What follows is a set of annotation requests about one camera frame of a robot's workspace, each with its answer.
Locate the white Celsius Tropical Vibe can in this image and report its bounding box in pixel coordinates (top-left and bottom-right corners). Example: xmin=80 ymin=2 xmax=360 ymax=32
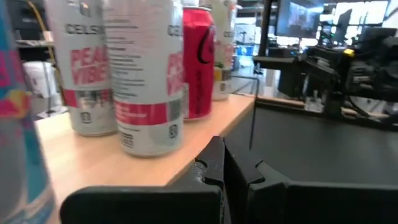
xmin=211 ymin=0 xmax=238 ymax=102

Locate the black pillar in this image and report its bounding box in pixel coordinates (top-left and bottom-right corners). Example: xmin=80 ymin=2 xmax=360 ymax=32
xmin=257 ymin=0 xmax=275 ymax=57

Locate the white Celsius Peach Vibe can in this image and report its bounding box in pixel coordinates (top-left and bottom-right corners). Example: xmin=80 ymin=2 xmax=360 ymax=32
xmin=103 ymin=0 xmax=185 ymax=158
xmin=44 ymin=0 xmax=118 ymax=138

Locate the large display screen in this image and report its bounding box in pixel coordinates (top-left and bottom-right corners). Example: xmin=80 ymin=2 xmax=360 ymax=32
xmin=274 ymin=0 xmax=325 ymax=39

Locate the grey workbench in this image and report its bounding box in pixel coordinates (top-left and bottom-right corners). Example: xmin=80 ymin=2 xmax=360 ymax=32
xmin=252 ymin=55 xmax=301 ymax=71

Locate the yellow pole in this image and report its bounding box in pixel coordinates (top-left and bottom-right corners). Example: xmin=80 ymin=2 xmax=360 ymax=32
xmin=27 ymin=0 xmax=58 ymax=68

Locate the red Coca-Cola can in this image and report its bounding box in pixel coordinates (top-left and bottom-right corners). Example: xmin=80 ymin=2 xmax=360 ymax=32
xmin=182 ymin=6 xmax=216 ymax=123

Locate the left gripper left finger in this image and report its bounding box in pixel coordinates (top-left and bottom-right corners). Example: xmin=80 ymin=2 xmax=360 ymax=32
xmin=59 ymin=136 xmax=225 ymax=224

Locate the blue silver Red Bull can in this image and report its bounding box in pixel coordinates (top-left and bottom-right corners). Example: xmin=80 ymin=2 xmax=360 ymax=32
xmin=0 ymin=0 xmax=57 ymax=224

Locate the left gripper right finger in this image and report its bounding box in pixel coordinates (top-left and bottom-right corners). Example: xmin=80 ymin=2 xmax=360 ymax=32
xmin=223 ymin=138 xmax=398 ymax=224

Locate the wooden shelf platform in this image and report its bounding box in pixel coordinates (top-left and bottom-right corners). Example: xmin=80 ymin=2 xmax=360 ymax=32
xmin=34 ymin=75 xmax=261 ymax=208

